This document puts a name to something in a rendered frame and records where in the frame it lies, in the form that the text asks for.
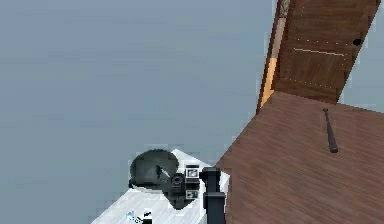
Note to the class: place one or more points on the small blue black object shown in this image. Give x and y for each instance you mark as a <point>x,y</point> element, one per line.
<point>141,216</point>

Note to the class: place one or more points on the dark grey bowl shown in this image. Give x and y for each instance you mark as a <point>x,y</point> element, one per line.
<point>146,170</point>

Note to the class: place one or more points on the brown wooden room door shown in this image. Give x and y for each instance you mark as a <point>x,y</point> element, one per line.
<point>320,40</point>

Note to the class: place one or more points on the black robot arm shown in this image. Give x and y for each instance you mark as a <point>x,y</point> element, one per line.
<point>214,200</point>

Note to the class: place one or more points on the dark brown baseball bat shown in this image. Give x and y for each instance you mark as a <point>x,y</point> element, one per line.
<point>331,136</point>

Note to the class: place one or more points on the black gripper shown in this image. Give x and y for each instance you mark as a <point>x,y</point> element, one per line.
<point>177,186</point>

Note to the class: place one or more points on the white stand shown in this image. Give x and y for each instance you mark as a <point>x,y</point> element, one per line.
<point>156,205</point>

